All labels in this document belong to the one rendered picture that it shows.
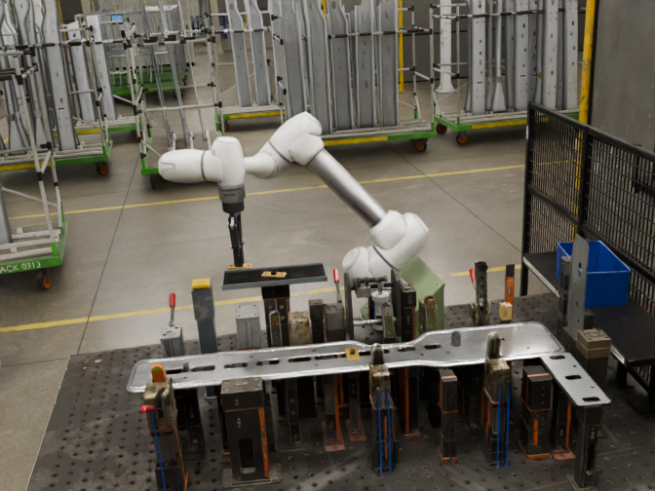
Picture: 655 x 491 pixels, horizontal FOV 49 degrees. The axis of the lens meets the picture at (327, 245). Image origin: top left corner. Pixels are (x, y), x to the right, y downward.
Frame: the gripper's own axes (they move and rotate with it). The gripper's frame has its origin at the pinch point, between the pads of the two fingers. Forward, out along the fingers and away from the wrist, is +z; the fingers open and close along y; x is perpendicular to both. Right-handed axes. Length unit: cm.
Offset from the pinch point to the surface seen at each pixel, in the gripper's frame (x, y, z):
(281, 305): 13.4, 0.2, 19.6
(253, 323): 6.5, 19.5, 16.9
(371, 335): 45, 8, 29
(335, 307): 33.2, 8.1, 17.3
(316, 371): 28, 37, 25
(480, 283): 82, 6, 11
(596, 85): 198, -255, -13
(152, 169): -193, -543, 102
